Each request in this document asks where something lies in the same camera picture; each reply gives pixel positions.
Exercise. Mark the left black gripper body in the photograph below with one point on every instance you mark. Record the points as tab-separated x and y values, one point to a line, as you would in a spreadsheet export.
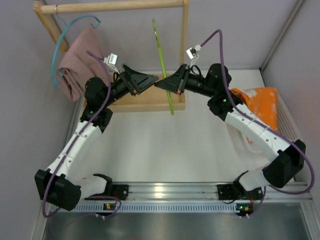
128	80

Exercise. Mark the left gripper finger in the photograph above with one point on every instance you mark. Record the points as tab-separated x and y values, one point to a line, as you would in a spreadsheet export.
129	72
142	82

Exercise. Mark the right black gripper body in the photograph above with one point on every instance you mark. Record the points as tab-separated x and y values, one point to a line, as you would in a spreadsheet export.
184	79

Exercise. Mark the pink trousers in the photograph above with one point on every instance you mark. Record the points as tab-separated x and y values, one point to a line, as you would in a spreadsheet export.
77	66

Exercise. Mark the green plastic hanger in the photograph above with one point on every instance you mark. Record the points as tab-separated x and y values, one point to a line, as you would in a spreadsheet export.
162	64

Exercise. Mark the orange white patterned trousers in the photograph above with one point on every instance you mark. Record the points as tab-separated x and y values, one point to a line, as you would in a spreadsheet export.
262	102

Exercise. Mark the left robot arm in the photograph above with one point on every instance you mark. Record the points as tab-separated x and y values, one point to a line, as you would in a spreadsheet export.
56	184

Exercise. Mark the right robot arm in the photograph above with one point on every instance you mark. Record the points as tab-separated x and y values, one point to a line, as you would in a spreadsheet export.
285	159

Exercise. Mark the wooden clothes rack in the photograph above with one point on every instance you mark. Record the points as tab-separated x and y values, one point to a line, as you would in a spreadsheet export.
154	99

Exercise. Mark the white plastic basket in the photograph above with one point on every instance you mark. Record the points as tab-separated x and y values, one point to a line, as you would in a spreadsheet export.
287	120

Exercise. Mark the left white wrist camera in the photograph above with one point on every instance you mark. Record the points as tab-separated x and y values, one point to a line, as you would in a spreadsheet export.
111	62

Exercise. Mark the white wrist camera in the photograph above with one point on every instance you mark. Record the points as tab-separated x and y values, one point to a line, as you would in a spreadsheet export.
193	54
111	62

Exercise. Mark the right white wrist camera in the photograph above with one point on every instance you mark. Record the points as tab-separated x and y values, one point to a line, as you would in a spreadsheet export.
193	54

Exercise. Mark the aluminium mounting rail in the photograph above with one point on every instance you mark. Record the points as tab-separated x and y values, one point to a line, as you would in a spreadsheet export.
202	191

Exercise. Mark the grey slotted cable duct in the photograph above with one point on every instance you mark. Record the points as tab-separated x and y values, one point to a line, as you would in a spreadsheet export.
149	207

